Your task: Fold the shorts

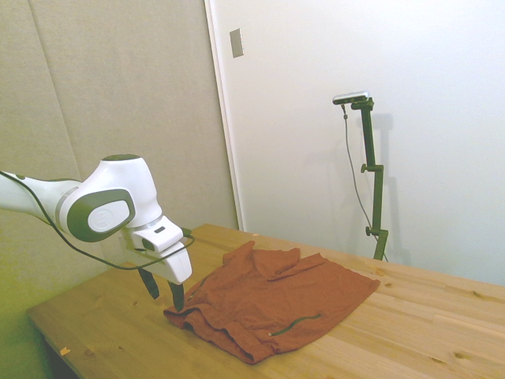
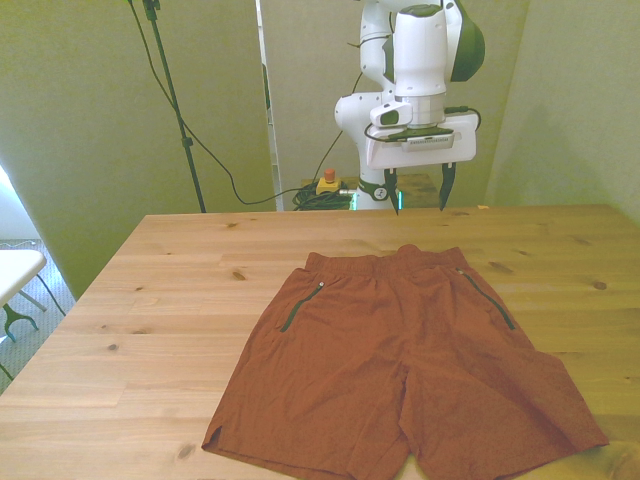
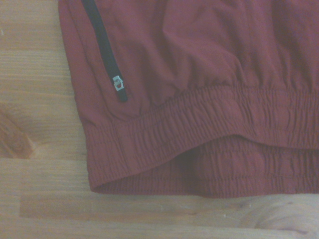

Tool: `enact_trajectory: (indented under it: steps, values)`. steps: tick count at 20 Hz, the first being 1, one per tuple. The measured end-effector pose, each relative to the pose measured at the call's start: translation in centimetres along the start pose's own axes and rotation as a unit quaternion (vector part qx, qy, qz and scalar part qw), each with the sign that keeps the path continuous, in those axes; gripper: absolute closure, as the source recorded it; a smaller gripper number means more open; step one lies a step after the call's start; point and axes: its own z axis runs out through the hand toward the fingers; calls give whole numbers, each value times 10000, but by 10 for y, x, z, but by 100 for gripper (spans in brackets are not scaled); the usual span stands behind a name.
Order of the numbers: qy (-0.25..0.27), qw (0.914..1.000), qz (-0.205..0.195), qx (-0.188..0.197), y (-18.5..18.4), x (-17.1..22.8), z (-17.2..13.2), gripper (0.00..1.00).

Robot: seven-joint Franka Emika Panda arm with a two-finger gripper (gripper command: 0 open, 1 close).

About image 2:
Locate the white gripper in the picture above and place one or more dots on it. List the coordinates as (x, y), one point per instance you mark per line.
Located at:
(465, 145)

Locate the white folding table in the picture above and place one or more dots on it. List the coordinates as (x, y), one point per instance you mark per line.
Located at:
(20, 270)

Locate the small wrist-mounted camera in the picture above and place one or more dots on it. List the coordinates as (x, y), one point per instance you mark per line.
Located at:
(430, 142)

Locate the yellow emergency stop box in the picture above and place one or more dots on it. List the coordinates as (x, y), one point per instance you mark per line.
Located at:
(328, 184)

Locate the rust red shorts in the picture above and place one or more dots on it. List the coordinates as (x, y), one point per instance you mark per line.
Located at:
(380, 350)

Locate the white partition edge strip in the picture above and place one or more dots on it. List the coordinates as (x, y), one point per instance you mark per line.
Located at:
(272, 125)

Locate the black tripod stand pole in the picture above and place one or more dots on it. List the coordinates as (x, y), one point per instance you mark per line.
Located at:
(187, 142)

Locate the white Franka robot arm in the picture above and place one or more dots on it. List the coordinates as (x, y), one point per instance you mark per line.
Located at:
(420, 60)

